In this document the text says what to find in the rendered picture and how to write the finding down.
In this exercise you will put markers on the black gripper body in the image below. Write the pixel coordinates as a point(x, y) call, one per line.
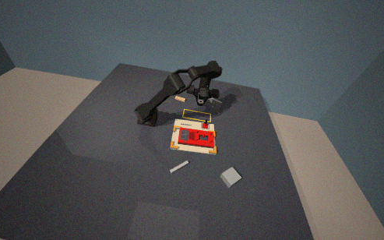
point(192, 90)

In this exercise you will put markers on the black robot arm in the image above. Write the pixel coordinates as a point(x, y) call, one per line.
point(174, 85)

